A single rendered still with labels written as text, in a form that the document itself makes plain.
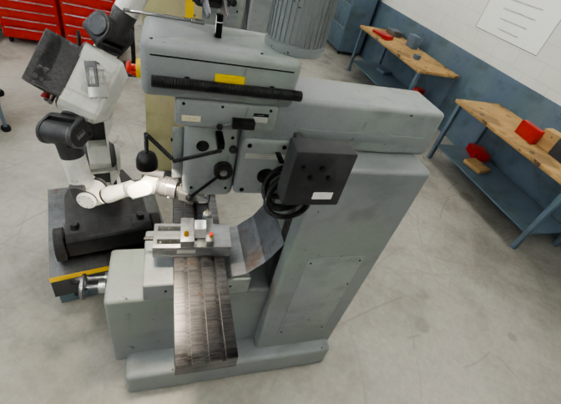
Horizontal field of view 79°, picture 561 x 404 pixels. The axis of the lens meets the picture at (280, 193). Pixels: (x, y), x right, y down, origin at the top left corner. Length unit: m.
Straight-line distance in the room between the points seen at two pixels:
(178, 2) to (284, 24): 1.85
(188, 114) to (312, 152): 0.42
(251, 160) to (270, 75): 0.33
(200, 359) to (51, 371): 1.26
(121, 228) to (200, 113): 1.27
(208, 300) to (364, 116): 0.98
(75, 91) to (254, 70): 0.73
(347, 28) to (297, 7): 7.37
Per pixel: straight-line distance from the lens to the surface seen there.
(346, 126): 1.32
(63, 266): 2.39
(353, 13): 8.43
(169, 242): 1.64
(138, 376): 2.20
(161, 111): 3.24
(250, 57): 1.08
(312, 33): 1.14
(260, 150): 1.25
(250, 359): 2.25
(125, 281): 1.86
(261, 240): 1.73
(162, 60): 1.07
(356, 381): 2.61
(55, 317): 2.69
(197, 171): 1.30
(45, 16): 6.19
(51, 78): 1.54
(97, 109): 1.52
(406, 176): 1.44
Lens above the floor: 2.23
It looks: 39 degrees down
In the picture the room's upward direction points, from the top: 16 degrees clockwise
